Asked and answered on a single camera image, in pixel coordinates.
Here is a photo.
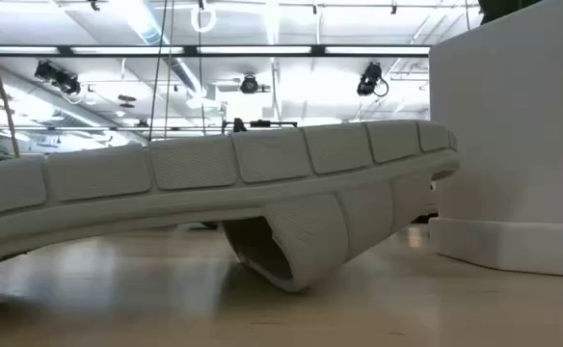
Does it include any grey rubber slide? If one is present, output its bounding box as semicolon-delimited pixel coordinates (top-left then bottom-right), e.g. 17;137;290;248
0;119;461;294

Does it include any black ceiling spotlight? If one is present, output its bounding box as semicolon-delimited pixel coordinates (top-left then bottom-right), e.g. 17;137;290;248
33;59;82;96
239;72;260;95
356;61;390;98

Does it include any long light bar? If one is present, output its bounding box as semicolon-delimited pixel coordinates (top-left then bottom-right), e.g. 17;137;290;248
0;44;431;59

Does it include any white plant pot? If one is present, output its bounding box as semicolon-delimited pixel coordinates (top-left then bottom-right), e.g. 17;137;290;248
428;0;563;280

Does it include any hanging yellow cable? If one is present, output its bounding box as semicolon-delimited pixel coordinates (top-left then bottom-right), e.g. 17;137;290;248
163;0;174;140

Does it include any hanging black cable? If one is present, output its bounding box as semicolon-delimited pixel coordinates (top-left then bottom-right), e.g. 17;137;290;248
147;0;168;142

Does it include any white cable loop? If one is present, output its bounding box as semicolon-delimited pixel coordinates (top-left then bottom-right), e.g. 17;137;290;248
190;4;218;34

